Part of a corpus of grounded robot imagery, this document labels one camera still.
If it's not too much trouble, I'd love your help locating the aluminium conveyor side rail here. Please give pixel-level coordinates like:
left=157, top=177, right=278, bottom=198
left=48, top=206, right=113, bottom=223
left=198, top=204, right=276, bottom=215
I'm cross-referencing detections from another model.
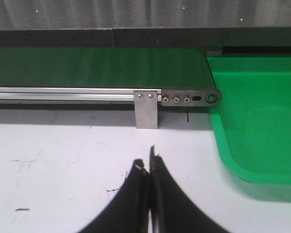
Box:
left=0, top=87, right=162, bottom=101

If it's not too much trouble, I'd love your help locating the steel conveyor support bracket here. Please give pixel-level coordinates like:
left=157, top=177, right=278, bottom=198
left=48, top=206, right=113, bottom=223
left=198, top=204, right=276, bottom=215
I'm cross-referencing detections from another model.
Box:
left=133, top=91, right=158, bottom=129

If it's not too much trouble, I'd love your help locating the dark grey raised platform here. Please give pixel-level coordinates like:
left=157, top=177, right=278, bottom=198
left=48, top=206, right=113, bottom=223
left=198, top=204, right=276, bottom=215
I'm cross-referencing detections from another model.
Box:
left=0, top=27, right=291, bottom=54

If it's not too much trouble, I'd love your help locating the grey pleated curtain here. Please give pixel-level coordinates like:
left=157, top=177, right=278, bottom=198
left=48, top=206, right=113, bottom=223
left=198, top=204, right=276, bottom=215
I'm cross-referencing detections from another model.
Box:
left=0, top=0, right=291, bottom=30

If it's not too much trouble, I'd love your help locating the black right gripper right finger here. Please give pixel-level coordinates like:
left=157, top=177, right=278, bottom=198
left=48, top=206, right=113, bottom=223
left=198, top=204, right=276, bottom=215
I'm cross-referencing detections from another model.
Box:
left=149, top=146, right=220, bottom=233

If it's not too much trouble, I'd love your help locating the steel conveyor end plate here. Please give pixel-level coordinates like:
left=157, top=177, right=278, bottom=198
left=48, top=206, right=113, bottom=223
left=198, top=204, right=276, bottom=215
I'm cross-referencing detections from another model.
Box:
left=161, top=88, right=222, bottom=107

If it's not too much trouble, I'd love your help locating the green plastic bin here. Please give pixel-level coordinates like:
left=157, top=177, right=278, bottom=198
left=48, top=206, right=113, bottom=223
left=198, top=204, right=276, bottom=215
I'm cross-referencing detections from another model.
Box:
left=206, top=56, right=291, bottom=204

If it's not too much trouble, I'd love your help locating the green conveyor belt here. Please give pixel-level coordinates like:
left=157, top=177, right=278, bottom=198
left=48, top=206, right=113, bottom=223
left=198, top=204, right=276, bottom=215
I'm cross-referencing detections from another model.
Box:
left=0, top=48, right=215, bottom=88

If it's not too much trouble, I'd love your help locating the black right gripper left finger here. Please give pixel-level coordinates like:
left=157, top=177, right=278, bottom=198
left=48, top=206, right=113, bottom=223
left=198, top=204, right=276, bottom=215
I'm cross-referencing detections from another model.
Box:
left=81, top=159, right=150, bottom=233

